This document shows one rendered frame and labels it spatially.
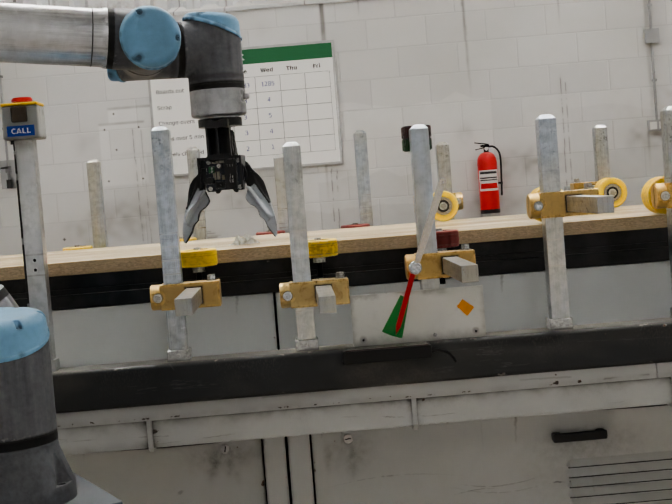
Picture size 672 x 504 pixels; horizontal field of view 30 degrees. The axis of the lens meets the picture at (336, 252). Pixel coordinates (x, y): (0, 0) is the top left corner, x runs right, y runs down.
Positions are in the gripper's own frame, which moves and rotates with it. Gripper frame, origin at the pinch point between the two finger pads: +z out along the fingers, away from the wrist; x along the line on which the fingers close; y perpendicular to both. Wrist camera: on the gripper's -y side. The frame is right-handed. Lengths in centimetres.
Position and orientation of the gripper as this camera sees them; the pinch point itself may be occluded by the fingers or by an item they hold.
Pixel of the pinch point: (231, 240)
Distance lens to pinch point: 207.4
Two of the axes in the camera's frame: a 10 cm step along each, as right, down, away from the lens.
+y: -0.4, 0.6, -10.0
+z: 0.8, 10.0, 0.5
